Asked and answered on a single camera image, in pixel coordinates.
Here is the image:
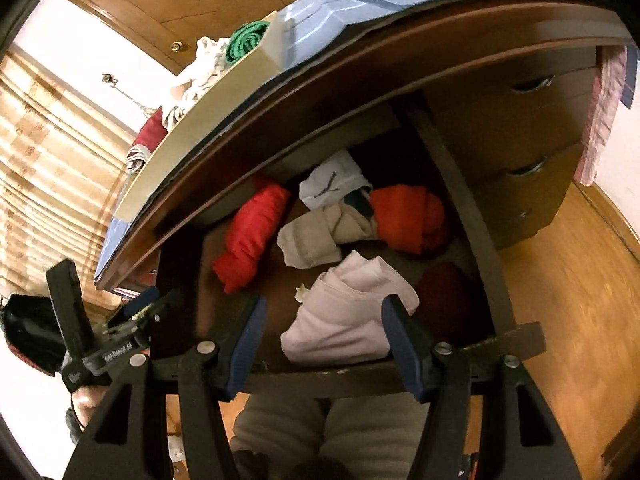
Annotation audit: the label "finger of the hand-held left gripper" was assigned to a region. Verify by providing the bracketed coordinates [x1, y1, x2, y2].
[150, 286, 189, 322]
[106, 287, 162, 335]

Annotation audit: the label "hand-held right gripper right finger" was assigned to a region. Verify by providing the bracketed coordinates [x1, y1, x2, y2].
[381, 294, 583, 480]

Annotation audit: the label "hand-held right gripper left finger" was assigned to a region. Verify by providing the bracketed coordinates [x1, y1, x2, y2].
[62, 296, 269, 480]

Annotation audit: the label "pale pink underwear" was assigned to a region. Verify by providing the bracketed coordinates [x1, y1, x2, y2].
[279, 250, 420, 364]

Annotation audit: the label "maroon underwear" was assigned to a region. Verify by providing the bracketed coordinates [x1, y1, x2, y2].
[414, 261, 477, 347]

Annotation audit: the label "beige underwear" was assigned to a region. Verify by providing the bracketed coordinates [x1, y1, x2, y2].
[276, 202, 379, 269]

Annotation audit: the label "orange underwear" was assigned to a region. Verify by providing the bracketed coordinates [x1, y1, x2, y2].
[368, 183, 449, 257]

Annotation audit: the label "white grey striped underwear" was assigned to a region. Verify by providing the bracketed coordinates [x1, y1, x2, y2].
[124, 144, 152, 174]

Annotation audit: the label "dark teal underwear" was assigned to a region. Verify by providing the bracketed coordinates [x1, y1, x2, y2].
[345, 190, 376, 222]

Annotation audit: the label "dark red underwear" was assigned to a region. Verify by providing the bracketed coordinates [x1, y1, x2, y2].
[132, 106, 169, 152]

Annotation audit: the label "cream cardboard box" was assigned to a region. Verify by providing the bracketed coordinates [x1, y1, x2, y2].
[116, 10, 287, 224]

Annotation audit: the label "white underwear with grey mark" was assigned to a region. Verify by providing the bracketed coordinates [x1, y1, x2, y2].
[298, 150, 374, 212]

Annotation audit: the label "closed wooden drawer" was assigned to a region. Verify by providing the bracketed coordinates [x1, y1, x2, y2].
[470, 144, 587, 227]
[489, 194, 567, 252]
[439, 50, 602, 182]

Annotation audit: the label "person's left hand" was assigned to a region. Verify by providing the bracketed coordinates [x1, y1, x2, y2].
[72, 385, 109, 418]

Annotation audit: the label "person's legs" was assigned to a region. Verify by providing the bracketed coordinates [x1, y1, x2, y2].
[229, 394, 432, 480]

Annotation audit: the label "beige patterned curtain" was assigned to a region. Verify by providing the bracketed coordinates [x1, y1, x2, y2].
[0, 44, 132, 302]

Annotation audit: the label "brown wooden dresser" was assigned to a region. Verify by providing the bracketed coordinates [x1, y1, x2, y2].
[94, 0, 632, 353]

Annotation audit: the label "wooden door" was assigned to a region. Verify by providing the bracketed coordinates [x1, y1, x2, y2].
[52, 0, 322, 82]

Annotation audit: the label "pink towel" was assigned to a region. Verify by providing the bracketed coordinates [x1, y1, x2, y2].
[573, 45, 629, 187]

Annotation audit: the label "metal wall hook with chain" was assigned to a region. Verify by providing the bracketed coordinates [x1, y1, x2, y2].
[101, 72, 152, 117]

